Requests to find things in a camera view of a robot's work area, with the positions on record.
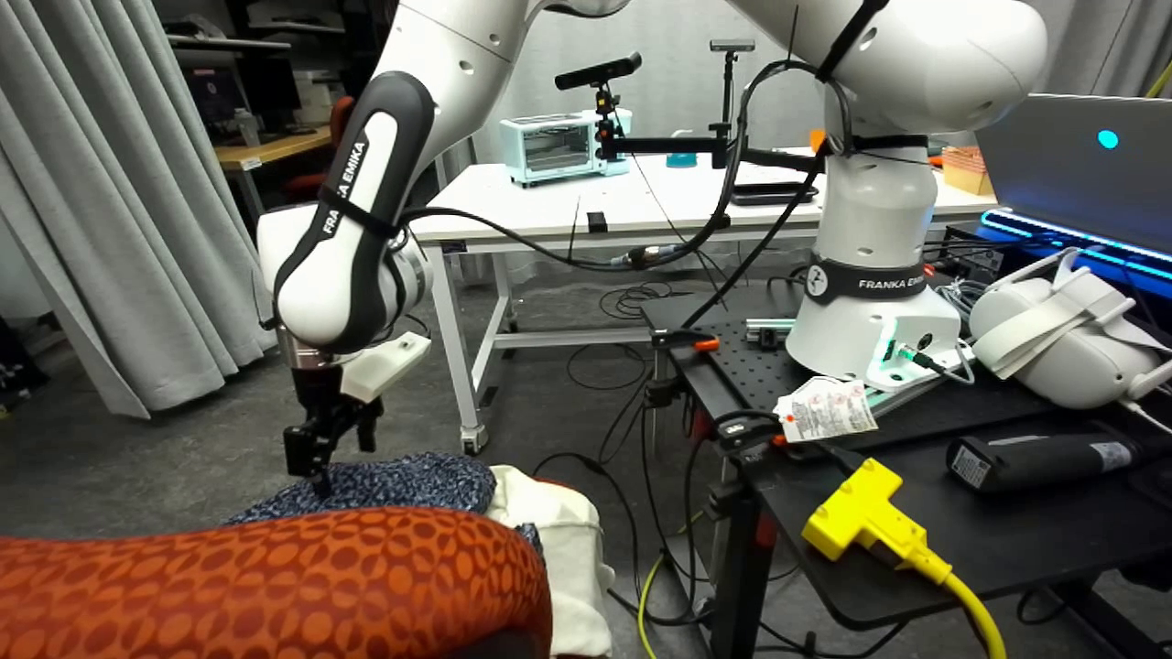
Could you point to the grey pleated curtain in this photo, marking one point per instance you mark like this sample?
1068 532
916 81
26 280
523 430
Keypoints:
111 186

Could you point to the black grey handheld device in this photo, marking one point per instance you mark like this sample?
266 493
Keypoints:
1037 459

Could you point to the grey plain curtain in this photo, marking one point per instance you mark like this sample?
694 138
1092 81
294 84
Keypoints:
1101 41

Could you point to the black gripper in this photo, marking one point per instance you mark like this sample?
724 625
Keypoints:
320 392

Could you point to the white printed paper packet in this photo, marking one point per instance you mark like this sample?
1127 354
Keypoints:
826 408

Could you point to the teal box appliance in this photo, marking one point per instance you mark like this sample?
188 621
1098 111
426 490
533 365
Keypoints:
552 147

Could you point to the black clamp with orange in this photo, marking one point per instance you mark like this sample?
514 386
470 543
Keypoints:
752 436

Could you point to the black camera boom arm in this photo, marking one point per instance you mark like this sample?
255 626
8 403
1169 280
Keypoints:
684 147

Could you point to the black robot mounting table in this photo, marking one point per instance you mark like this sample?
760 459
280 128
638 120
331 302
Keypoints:
1037 536

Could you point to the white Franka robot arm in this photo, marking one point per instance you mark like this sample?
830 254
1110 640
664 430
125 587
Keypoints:
366 244

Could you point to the white VR headset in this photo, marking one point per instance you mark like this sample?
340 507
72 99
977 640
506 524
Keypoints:
1075 342

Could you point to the black tripod stand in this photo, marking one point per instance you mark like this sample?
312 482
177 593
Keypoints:
729 75

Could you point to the grey laptop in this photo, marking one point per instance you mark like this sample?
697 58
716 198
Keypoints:
1075 169

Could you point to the wooden background desk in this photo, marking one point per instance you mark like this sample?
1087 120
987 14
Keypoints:
276 147

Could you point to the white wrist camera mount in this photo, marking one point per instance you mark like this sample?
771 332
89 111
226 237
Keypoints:
387 365

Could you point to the blue white speckled cloth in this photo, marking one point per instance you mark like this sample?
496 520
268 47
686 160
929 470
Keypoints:
415 482

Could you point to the small black box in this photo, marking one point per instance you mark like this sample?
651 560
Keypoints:
977 257

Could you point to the black bar camera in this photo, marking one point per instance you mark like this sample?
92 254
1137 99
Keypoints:
597 70

